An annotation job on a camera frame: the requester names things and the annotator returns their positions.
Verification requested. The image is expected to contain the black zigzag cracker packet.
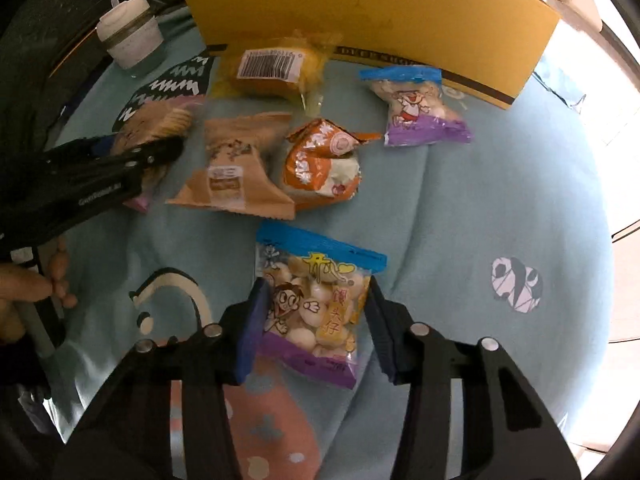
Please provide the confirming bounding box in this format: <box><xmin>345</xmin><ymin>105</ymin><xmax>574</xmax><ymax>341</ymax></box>
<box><xmin>111</xmin><ymin>55</ymin><xmax>217</xmax><ymax>212</ymax></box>

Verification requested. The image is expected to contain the yellow cardboard box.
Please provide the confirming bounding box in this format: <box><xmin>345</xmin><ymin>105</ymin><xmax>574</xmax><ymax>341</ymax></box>
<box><xmin>175</xmin><ymin>0</ymin><xmax>561</xmax><ymax>111</ymax></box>

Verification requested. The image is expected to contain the brown snack packet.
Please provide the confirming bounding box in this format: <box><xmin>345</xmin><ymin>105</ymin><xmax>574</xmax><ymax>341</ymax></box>
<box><xmin>165</xmin><ymin>112</ymin><xmax>297</xmax><ymax>221</ymax></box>

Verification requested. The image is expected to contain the white lidded cup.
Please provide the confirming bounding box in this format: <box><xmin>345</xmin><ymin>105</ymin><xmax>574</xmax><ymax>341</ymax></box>
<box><xmin>96</xmin><ymin>0</ymin><xmax>166</xmax><ymax>79</ymax></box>

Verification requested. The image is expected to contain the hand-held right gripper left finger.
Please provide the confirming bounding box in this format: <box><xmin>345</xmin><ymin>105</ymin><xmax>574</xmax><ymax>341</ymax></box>
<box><xmin>52</xmin><ymin>277</ymin><xmax>273</xmax><ymax>480</ymax></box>

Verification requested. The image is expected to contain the orange snack packet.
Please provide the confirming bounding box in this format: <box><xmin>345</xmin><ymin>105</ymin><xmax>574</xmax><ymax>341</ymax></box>
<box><xmin>280</xmin><ymin>118</ymin><xmax>382</xmax><ymax>207</ymax></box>

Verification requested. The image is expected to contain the blue and purple snack packet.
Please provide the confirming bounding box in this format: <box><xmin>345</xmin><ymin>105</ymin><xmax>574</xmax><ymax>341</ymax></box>
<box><xmin>359</xmin><ymin>65</ymin><xmax>474</xmax><ymax>148</ymax></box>
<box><xmin>255</xmin><ymin>220</ymin><xmax>389</xmax><ymax>391</ymax></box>

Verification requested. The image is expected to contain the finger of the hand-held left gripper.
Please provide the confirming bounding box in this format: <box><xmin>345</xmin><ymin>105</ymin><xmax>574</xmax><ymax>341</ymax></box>
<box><xmin>65</xmin><ymin>134</ymin><xmax>124</xmax><ymax>159</ymax></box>
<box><xmin>117</xmin><ymin>136</ymin><xmax>185</xmax><ymax>183</ymax></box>

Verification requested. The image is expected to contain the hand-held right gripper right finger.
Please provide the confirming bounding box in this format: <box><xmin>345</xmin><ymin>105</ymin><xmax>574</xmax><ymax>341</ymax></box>
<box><xmin>364</xmin><ymin>276</ymin><xmax>583</xmax><ymax>480</ymax></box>

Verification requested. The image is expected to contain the light blue printed blanket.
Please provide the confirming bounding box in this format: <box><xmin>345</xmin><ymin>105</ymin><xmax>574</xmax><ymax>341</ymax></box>
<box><xmin>47</xmin><ymin>5</ymin><xmax>617</xmax><ymax>480</ymax></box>

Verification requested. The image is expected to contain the yellow bread packet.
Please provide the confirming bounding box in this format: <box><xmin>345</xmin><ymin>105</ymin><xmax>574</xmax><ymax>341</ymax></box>
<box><xmin>210</xmin><ymin>30</ymin><xmax>342</xmax><ymax>111</ymax></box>

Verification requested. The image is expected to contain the person's left hand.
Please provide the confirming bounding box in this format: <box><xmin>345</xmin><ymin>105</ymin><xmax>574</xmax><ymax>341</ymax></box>
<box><xmin>0</xmin><ymin>236</ymin><xmax>79</xmax><ymax>343</ymax></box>

